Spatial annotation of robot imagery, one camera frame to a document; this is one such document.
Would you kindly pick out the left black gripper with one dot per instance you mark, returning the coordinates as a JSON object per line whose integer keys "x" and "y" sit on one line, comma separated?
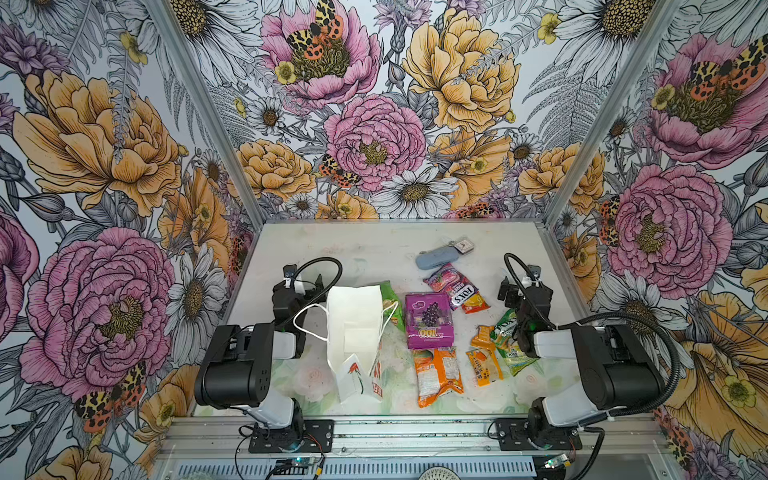
{"x": 288, "y": 306}

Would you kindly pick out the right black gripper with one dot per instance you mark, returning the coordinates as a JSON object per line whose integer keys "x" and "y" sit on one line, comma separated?
{"x": 531, "y": 309}

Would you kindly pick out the white paper bag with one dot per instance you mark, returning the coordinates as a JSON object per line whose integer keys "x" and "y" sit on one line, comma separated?
{"x": 356, "y": 318}

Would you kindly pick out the green snack bag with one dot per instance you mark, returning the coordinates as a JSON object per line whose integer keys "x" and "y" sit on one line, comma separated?
{"x": 393, "y": 300}

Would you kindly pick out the purple grape candy bag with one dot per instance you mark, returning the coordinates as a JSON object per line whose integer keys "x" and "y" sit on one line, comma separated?
{"x": 428, "y": 321}

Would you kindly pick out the orange white snack packet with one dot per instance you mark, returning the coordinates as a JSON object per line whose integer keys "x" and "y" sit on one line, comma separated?
{"x": 437, "y": 371}

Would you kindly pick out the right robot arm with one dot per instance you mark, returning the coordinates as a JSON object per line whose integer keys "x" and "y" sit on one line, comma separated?
{"x": 626, "y": 364}

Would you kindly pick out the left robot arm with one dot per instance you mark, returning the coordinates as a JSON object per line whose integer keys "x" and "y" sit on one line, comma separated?
{"x": 236, "y": 370}

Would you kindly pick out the pink Fox's candy bag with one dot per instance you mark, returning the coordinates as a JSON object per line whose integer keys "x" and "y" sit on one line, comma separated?
{"x": 462, "y": 293}

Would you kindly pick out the green yellow snack packet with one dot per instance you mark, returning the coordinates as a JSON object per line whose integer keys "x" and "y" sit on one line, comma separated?
{"x": 503, "y": 336}

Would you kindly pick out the floral pastel table mat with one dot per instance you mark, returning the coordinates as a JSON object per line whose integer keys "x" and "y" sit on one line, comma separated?
{"x": 310, "y": 381}

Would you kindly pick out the small orange snack packet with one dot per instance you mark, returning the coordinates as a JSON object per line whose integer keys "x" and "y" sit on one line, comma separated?
{"x": 482, "y": 357}

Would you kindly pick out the small white tag card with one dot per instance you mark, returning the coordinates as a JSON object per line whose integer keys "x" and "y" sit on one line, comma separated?
{"x": 463, "y": 246}

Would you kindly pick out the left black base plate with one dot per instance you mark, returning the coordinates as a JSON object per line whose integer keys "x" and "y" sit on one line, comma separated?
{"x": 309, "y": 436}

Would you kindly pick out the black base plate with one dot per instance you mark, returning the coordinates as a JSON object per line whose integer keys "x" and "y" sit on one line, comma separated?
{"x": 309, "y": 436}
{"x": 516, "y": 434}

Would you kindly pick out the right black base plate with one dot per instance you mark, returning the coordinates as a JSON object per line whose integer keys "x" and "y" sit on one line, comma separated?
{"x": 516, "y": 434}

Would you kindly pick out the aluminium front rail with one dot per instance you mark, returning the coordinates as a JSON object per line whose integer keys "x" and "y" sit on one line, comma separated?
{"x": 410, "y": 447}

